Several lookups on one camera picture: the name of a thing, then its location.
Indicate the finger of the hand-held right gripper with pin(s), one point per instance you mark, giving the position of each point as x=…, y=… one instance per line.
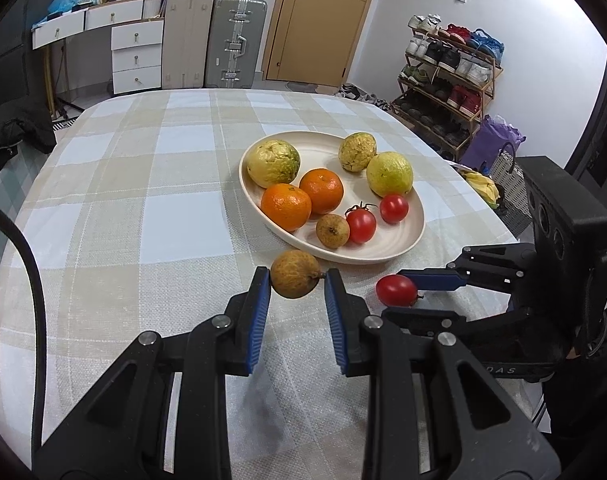
x=428, y=321
x=438, y=280

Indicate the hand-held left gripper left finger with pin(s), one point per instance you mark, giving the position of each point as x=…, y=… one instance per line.
x=256, y=330

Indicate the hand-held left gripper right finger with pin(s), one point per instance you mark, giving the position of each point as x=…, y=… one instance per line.
x=337, y=330

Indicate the oblong red tomato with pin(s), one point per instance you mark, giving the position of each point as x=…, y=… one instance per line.
x=396, y=290

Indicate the cream round plate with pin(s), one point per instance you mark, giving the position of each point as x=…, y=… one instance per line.
x=383, y=246

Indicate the brown longan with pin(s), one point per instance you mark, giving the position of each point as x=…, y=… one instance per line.
x=332, y=230
x=294, y=274

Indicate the round red tomato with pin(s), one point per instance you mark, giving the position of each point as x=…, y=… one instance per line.
x=394, y=208

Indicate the red tomato with stem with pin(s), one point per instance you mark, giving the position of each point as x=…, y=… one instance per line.
x=361, y=226

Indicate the smooth yellow-green guava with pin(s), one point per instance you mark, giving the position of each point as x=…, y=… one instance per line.
x=389, y=174

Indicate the orange mandarin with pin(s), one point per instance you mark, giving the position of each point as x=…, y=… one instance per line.
x=322, y=190
x=286, y=207

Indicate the wrinkled yellow guava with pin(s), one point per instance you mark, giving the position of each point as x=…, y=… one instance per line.
x=357, y=152

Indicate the large yellow-green guava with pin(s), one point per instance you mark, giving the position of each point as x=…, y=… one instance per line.
x=273, y=162

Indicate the person's right forearm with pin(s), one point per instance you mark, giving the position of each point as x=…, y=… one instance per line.
x=583, y=400

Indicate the grey woven basket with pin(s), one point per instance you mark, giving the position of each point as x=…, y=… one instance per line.
x=513, y=195

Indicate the purple bag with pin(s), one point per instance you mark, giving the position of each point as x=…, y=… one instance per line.
x=488, y=142

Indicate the wooden shoe rack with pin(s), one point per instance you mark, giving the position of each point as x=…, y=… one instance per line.
x=488, y=92

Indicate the beige checked tablecloth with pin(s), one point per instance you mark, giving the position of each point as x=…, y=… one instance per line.
x=133, y=185

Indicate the row of shoes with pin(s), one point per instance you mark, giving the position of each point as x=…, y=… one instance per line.
x=448, y=55

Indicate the wooden door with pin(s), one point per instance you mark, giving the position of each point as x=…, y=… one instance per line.
x=323, y=20

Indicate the silver suitcase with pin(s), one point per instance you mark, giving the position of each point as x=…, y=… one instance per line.
x=236, y=42

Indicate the white drawer cabinet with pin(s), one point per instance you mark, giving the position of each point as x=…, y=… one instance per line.
x=137, y=60

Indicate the beige suitcase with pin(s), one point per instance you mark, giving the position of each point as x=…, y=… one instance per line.
x=188, y=42

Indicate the dark jacket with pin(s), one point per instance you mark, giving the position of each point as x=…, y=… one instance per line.
x=13, y=132

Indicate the white desk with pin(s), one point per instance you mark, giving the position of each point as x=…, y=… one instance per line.
x=83, y=22

